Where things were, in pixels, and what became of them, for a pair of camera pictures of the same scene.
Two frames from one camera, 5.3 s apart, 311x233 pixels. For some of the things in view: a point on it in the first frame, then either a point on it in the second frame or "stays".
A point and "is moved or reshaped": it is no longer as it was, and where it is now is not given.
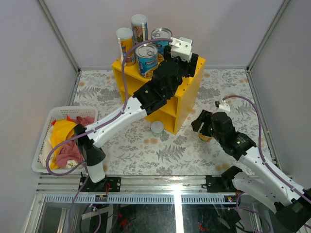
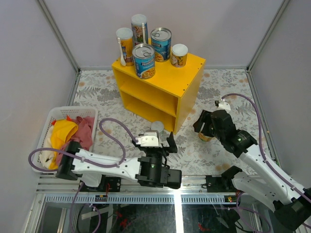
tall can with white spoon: [140, 28] stays
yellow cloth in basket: [61, 130] stays
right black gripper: [205, 117] stays
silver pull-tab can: [146, 56] is moved or reshaped
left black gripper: [187, 66] → [173, 148]
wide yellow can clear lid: [205, 138] stays
